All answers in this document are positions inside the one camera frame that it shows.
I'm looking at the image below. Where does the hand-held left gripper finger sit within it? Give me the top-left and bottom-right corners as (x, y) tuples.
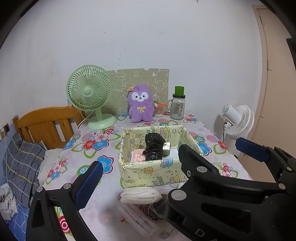
(26, 161), (104, 241)

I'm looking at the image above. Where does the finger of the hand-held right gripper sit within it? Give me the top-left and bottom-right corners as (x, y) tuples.
(166, 144), (287, 223)
(235, 137), (296, 193)

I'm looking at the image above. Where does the black plastic bag bundle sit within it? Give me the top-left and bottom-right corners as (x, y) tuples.
(142, 133), (166, 160)

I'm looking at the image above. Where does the yellow printed storage box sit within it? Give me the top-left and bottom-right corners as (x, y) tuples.
(118, 125), (204, 189)

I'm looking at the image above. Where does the white towel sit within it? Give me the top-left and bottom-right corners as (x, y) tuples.
(121, 186), (162, 205)

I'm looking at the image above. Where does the pink packet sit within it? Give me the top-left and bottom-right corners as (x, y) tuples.
(133, 149), (147, 163)

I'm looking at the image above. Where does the grey sock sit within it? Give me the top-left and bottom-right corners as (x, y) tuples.
(149, 195), (169, 220)

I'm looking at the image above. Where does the clear plastic container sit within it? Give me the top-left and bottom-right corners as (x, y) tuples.
(117, 201), (160, 235)

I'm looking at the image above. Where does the white standing fan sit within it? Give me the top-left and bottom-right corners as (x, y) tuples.
(213, 104), (255, 154)

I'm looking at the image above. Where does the white bedding cloth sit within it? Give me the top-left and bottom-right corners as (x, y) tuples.
(38, 148), (64, 186)

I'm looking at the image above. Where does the glass jar with green lid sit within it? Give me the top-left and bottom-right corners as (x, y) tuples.
(168, 86), (186, 120)

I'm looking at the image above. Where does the beige wooden door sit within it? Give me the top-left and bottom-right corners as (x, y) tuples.
(252, 5), (296, 183)

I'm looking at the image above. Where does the cotton swab container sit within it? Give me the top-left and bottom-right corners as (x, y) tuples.
(154, 101), (167, 117)

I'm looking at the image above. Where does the grey plaid pillow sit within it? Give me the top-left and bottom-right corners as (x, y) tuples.
(2, 133), (47, 208)

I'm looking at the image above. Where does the purple plush toy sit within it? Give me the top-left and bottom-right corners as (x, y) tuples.
(127, 85), (155, 123)

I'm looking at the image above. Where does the wooden bed headboard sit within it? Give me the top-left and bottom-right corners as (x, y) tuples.
(13, 105), (86, 150)

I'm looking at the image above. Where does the blue checked bed sheet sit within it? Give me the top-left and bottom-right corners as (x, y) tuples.
(0, 199), (30, 241)

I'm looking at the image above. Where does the white crumpled cloth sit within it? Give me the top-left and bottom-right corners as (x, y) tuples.
(0, 183), (18, 220)

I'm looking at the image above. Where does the green desk fan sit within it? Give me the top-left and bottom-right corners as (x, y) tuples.
(67, 65), (117, 130)

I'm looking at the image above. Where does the green printed board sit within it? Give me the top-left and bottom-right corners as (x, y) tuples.
(107, 68), (170, 115)

